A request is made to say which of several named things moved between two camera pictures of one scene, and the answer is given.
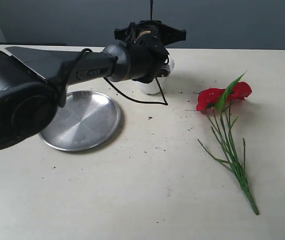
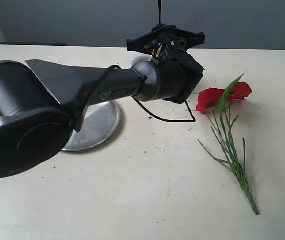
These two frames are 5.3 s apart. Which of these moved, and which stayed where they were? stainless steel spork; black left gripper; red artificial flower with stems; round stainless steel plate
Moved: stainless steel spork; black left gripper
Stayed: round stainless steel plate; red artificial flower with stems
